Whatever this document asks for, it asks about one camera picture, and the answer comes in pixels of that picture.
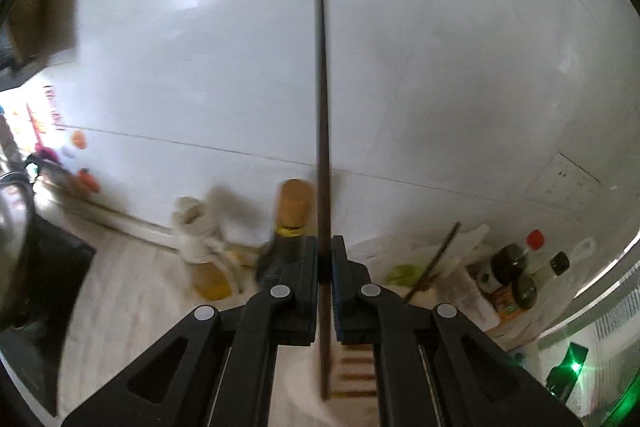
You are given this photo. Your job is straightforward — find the pink wall sticker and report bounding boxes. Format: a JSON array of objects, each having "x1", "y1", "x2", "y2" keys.
[{"x1": 27, "y1": 146, "x2": 63, "y2": 172}]

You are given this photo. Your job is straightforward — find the red apple wall sticker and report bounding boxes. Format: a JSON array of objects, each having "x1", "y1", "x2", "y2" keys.
[{"x1": 75, "y1": 168, "x2": 101, "y2": 194}]

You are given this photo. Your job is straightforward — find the red capped clear bottle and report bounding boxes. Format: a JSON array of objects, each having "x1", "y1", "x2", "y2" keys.
[{"x1": 522, "y1": 229, "x2": 548, "y2": 275}]

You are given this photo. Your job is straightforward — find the brown wall cabinet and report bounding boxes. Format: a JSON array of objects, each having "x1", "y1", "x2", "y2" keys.
[{"x1": 4, "y1": 0, "x2": 85, "y2": 70}]

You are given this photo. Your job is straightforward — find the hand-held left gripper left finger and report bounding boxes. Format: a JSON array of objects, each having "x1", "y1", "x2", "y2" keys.
[{"x1": 62, "y1": 236, "x2": 320, "y2": 427}]

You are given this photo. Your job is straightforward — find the clear cooking oil bottle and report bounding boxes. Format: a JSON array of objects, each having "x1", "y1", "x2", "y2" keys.
[{"x1": 172, "y1": 196, "x2": 241, "y2": 302}]

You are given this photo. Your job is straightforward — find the dark brown wooden chopstick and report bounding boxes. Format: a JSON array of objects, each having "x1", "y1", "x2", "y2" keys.
[
  {"x1": 314, "y1": 0, "x2": 333, "y2": 401},
  {"x1": 403, "y1": 221, "x2": 462, "y2": 304}
]

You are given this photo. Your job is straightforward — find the dark round sauce bottle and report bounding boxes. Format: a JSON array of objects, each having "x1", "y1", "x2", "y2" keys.
[{"x1": 490, "y1": 243, "x2": 528, "y2": 288}]

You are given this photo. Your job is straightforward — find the dark glass jar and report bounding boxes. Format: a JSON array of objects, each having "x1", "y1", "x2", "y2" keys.
[{"x1": 512, "y1": 274, "x2": 540, "y2": 310}]

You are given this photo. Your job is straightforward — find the dark soy sauce bottle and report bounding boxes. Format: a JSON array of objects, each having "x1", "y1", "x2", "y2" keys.
[{"x1": 255, "y1": 178, "x2": 317, "y2": 285}]

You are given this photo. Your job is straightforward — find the white plastic bag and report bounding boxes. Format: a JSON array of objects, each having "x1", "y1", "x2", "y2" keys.
[{"x1": 350, "y1": 222, "x2": 506, "y2": 338}]

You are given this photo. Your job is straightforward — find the black capped clear bottle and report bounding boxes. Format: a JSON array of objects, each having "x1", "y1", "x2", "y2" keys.
[{"x1": 532, "y1": 251, "x2": 572, "y2": 295}]

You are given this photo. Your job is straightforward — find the white wall outlet plate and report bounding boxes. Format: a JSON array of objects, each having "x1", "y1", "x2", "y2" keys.
[{"x1": 530, "y1": 152, "x2": 602, "y2": 214}]

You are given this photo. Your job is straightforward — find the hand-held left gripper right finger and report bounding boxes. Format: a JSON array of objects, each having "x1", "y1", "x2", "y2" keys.
[{"x1": 332, "y1": 235, "x2": 584, "y2": 427}]

